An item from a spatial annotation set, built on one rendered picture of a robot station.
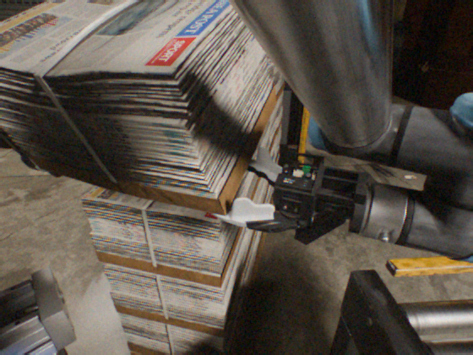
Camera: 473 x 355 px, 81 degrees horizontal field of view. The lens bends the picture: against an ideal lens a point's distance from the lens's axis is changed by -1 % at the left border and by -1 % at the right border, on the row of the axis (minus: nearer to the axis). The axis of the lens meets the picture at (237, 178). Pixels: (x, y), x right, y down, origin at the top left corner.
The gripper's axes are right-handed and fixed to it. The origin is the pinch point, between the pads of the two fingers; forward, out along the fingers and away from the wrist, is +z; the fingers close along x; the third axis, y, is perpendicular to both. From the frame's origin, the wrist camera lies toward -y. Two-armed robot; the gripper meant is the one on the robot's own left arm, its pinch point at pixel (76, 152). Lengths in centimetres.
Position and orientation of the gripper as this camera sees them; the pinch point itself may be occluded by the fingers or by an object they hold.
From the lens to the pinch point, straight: 67.0
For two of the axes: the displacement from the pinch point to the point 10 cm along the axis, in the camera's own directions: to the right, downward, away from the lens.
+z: 9.3, 1.8, -3.3
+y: -1.4, -6.5, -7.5
